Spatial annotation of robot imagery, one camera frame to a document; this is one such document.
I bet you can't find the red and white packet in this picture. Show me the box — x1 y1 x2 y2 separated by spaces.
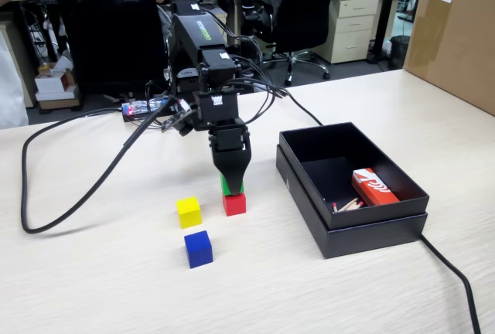
350 167 401 208

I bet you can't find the yellow wooden cube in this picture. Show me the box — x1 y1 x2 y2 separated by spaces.
176 196 203 230

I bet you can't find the white carton on floor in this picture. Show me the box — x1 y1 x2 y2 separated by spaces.
34 66 77 94

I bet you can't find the black mesh office chair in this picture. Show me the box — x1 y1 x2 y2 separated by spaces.
261 0 343 87

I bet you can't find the black cable behind box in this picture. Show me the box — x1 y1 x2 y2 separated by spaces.
284 90 325 127

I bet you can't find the black open box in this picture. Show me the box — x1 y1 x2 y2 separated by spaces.
275 144 429 260

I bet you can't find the person in white shirt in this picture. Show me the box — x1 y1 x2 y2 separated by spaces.
0 0 30 129

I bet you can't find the thick black power cable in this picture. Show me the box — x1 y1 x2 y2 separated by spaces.
419 232 483 334

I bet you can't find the black cardboard box tray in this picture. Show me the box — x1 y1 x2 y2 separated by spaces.
278 121 431 231

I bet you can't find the red wooden cube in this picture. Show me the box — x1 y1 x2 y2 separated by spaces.
222 193 248 217

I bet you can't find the beige drawer cabinet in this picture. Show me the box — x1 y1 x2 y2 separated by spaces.
319 0 381 65

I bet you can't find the green wooden cube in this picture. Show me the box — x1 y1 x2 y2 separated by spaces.
220 173 246 197

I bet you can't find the long black camera cable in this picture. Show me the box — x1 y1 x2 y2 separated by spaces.
21 96 183 235

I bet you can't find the controller board with lights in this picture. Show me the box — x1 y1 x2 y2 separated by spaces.
121 96 174 123

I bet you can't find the black high-back office chair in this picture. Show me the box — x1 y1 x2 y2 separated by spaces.
49 0 169 97

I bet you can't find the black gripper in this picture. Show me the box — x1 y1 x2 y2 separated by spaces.
207 117 253 198

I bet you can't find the black trash bin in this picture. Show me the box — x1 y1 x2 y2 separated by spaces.
387 34 412 71

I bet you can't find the small wrist camera board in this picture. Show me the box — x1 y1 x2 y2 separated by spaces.
160 106 195 137

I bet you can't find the blue wooden cube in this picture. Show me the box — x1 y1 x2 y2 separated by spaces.
183 230 214 270

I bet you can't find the large brown cardboard box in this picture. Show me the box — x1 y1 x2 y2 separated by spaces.
401 0 495 117

